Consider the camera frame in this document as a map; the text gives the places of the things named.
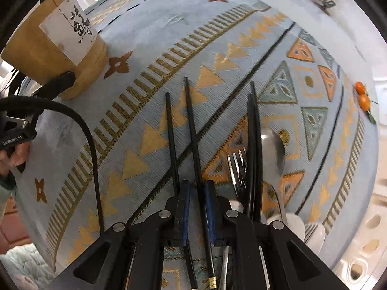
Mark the white chair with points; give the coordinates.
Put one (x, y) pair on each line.
(362, 235)

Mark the wooden utensil holder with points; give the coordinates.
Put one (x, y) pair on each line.
(30, 51)

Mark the pale quilted cushion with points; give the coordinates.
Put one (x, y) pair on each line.
(21, 259)

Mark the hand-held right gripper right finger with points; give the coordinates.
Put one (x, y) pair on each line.
(209, 217)

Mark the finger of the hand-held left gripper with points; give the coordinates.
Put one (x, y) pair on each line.
(60, 84)

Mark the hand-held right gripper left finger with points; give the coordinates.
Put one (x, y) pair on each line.
(186, 217)

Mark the person's left hand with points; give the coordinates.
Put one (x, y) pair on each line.
(18, 158)

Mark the dark small object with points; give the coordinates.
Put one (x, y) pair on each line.
(326, 1)

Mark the metal spoon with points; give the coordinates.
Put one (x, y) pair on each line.
(273, 151)

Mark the blue patterned tablecloth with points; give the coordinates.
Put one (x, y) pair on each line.
(211, 36)

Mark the small orange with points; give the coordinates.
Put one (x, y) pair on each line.
(359, 87)
(364, 102)

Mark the metal fork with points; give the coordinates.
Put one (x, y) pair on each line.
(237, 172)

